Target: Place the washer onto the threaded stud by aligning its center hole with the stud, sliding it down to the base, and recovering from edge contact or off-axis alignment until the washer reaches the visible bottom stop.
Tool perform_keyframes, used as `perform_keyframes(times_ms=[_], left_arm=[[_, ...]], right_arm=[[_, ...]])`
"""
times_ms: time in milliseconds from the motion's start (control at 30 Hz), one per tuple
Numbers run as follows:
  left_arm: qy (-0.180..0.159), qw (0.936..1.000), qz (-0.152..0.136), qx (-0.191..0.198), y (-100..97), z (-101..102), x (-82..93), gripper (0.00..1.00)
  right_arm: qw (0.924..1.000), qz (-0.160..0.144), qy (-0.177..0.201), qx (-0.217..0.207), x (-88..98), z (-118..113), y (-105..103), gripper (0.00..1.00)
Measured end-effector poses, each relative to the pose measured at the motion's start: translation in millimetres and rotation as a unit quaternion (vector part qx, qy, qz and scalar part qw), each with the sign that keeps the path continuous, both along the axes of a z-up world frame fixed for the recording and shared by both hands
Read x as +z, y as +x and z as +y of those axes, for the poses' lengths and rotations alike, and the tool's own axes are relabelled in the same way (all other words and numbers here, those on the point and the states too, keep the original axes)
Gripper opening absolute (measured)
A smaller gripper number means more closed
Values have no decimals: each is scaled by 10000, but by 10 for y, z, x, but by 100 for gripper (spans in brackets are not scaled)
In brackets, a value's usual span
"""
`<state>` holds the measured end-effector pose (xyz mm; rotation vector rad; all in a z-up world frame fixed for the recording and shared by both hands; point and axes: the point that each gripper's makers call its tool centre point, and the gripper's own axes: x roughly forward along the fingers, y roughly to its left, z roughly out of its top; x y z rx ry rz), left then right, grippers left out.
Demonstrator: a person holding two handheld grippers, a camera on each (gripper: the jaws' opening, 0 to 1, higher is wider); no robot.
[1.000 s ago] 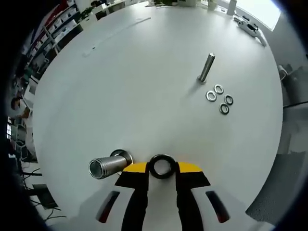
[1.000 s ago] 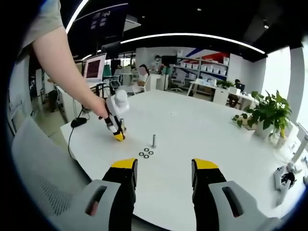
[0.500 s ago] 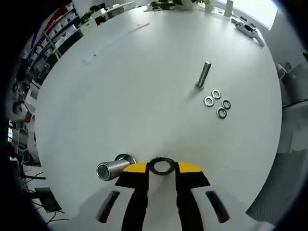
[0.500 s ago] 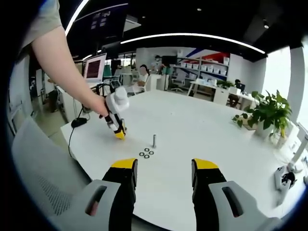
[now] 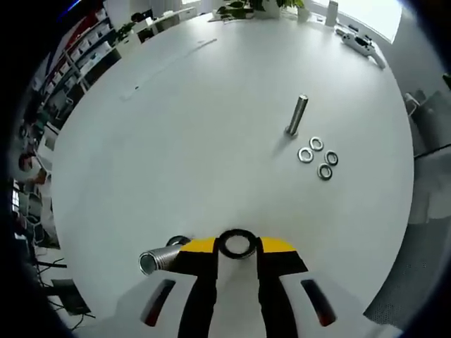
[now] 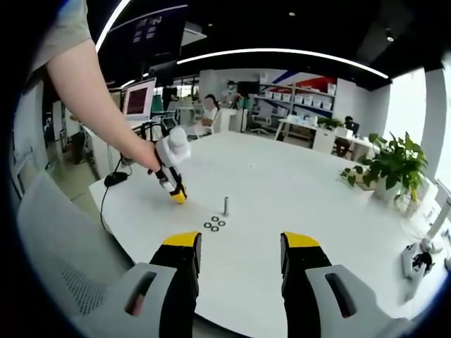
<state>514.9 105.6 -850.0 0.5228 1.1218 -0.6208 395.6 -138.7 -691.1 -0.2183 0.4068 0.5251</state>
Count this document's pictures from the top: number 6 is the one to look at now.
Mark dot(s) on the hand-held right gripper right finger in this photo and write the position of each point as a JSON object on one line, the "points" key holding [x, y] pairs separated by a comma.
{"points": [[303, 278]]}

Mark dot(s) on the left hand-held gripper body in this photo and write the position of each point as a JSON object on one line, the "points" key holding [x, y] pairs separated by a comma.
{"points": [[174, 148]]}

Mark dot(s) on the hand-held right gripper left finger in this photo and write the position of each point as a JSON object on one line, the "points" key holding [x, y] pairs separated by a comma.
{"points": [[176, 281]]}

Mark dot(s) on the thin threaded metal stud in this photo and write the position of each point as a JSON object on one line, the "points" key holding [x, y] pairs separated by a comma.
{"points": [[225, 204]]}

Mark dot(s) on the person's left hand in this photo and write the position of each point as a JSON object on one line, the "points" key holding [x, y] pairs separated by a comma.
{"points": [[148, 156]]}

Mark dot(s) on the black computer mouse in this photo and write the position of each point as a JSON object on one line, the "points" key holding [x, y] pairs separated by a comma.
{"points": [[114, 179]]}

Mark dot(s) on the large white-framed display screen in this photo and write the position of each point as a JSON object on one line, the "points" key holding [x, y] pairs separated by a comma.
{"points": [[139, 98]]}

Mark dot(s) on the white handheld controller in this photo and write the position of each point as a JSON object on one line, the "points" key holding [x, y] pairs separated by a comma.
{"points": [[408, 260]]}

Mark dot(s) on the dark ceiling-hung display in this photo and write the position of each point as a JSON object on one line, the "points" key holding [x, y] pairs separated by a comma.
{"points": [[151, 31]]}

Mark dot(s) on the grey mesh office chair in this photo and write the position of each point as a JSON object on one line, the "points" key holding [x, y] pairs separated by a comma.
{"points": [[63, 239]]}

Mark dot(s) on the shelf rack with white bins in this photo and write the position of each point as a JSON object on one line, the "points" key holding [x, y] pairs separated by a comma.
{"points": [[299, 100]]}

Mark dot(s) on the curved ceiling light strip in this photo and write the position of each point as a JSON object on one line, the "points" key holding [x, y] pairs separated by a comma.
{"points": [[275, 50]]}

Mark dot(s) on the straight ceiling light strip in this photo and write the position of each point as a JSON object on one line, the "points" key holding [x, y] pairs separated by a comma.
{"points": [[114, 21]]}

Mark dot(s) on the white background desk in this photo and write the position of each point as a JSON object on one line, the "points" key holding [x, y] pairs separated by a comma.
{"points": [[319, 135]]}

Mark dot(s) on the white desk stand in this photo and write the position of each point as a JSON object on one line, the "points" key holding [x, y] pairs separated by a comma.
{"points": [[438, 218]]}

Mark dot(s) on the potted green plant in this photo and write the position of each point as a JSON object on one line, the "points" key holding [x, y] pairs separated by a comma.
{"points": [[398, 162]]}

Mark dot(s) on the person's grey shirt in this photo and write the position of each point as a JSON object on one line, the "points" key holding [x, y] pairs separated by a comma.
{"points": [[67, 24]]}

